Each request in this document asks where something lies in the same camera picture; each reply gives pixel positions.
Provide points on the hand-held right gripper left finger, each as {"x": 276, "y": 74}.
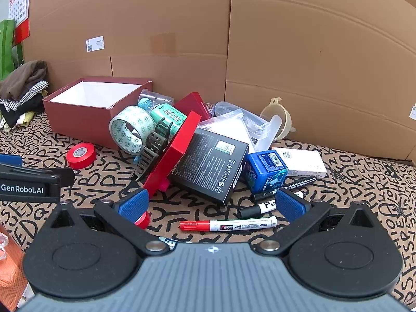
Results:
{"x": 135, "y": 203}

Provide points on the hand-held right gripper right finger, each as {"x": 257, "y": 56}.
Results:
{"x": 287, "y": 203}

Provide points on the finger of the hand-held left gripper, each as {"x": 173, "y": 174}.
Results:
{"x": 39, "y": 173}
{"x": 9, "y": 160}

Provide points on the red tape roll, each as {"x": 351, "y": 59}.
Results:
{"x": 78, "y": 162}
{"x": 144, "y": 222}

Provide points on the blue gum container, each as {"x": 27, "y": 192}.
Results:
{"x": 265, "y": 172}

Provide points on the red box lid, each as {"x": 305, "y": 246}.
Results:
{"x": 172, "y": 156}

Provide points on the dark red storage box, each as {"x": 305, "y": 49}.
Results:
{"x": 81, "y": 120}

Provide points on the black marker pen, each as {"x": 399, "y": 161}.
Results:
{"x": 292, "y": 184}

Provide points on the black cap white marker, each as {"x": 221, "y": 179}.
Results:
{"x": 256, "y": 210}

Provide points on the white box orange edge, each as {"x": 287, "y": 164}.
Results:
{"x": 302, "y": 162}

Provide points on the yellow cloth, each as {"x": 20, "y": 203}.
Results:
{"x": 26, "y": 118}

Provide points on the black cloth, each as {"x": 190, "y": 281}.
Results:
{"x": 16, "y": 112}

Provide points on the red cap white marker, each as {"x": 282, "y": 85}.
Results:
{"x": 227, "y": 225}

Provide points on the white green patterned tape roll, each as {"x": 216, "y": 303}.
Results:
{"x": 125, "y": 138}

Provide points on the letter print tablecloth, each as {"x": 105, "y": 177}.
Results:
{"x": 357, "y": 185}

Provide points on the striped cloth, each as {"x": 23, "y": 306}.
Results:
{"x": 31, "y": 90}

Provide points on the translucent container lid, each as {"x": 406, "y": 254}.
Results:
{"x": 280, "y": 128}

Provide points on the black product box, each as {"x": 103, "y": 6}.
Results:
{"x": 208, "y": 165}

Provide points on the brown cloth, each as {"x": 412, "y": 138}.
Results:
{"x": 22, "y": 78}

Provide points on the orange cloth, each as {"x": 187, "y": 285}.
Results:
{"x": 13, "y": 273}

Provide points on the clear plastic container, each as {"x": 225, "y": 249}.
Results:
{"x": 253, "y": 120}

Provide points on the green label plastic bottle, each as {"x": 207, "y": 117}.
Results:
{"x": 169, "y": 117}

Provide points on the beige funnel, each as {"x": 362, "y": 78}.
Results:
{"x": 276, "y": 110}

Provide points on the zip bag pack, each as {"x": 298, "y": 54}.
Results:
{"x": 227, "y": 126}

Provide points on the clear plastic cup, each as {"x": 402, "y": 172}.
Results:
{"x": 156, "y": 96}

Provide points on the green bag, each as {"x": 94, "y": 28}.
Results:
{"x": 6, "y": 48}

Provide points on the red gift box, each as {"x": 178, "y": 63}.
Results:
{"x": 193, "y": 105}

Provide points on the white shipping label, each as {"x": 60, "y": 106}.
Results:
{"x": 413, "y": 113}
{"x": 95, "y": 44}

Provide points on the brown cardboard panel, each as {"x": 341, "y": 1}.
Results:
{"x": 162, "y": 13}
{"x": 325, "y": 55}

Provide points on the red wall calendar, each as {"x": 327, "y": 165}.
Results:
{"x": 21, "y": 3}

